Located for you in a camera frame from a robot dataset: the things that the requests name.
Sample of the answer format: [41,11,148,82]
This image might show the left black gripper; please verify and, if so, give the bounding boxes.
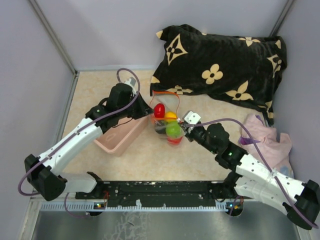
[118,90,154,120]

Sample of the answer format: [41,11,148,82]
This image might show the clear zip top bag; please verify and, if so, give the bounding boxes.
[149,90,184,147]

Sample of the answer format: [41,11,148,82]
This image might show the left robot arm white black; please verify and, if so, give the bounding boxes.
[24,77,153,201]

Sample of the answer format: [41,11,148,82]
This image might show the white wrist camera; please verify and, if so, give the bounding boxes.
[182,110,201,125]
[124,77,137,89]

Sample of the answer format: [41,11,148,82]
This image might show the purple cable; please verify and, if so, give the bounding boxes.
[186,118,320,226]
[17,67,141,196]

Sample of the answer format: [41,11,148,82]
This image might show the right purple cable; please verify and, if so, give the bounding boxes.
[186,118,320,226]

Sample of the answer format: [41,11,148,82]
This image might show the black floral blanket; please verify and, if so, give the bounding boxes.
[150,24,287,126]

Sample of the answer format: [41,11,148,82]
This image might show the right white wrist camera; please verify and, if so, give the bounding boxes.
[182,110,201,125]

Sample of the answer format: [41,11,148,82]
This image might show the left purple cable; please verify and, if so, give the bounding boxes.
[17,67,141,196]

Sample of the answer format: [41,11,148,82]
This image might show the yellow lemon fruit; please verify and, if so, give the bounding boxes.
[164,111,177,121]

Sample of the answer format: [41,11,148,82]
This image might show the dark purple plum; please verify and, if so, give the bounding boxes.
[154,122,166,135]

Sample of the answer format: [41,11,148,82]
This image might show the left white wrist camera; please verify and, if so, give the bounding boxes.
[124,77,137,89]

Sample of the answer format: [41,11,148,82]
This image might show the red apple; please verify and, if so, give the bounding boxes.
[167,137,183,146]

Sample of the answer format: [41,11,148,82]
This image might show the light green apple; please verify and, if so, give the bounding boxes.
[165,122,182,139]

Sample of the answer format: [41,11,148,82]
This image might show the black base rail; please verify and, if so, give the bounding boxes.
[75,181,237,208]

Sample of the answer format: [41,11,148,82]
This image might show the pink plastic bin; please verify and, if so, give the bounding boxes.
[94,117,148,157]

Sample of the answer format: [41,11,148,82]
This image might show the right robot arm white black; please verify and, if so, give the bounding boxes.
[180,122,320,230]

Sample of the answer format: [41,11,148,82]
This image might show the red mango fruit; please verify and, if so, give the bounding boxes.
[154,103,166,118]

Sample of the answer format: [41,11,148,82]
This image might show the pink cloth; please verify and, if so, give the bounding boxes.
[238,114,294,178]

